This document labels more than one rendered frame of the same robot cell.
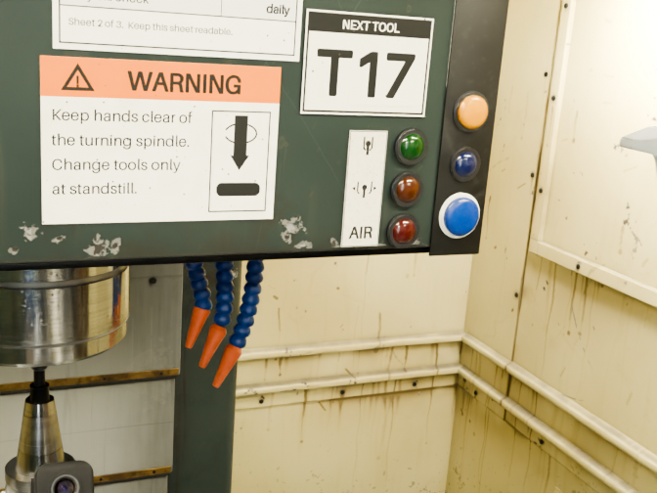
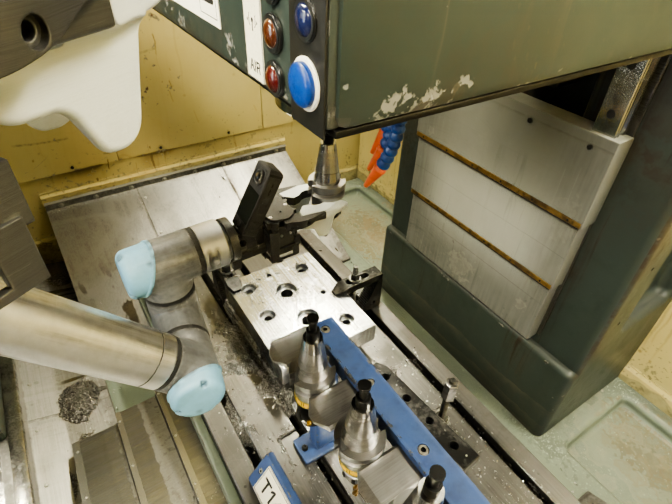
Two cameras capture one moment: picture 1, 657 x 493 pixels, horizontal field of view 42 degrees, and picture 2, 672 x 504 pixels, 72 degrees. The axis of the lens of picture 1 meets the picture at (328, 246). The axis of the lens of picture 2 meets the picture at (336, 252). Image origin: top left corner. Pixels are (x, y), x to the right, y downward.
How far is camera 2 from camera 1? 0.74 m
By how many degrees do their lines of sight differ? 73
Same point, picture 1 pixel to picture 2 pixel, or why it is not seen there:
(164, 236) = (193, 22)
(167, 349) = (579, 206)
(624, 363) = not seen: outside the picture
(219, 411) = (612, 281)
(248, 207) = (212, 14)
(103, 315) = not seen: hidden behind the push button
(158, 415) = (557, 247)
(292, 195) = (225, 12)
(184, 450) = (576, 287)
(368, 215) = (256, 51)
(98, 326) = not seen: hidden behind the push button
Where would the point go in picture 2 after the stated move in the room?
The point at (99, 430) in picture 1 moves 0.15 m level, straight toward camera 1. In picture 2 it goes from (520, 231) to (464, 247)
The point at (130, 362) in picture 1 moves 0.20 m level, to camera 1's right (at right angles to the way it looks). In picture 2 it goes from (551, 199) to (614, 265)
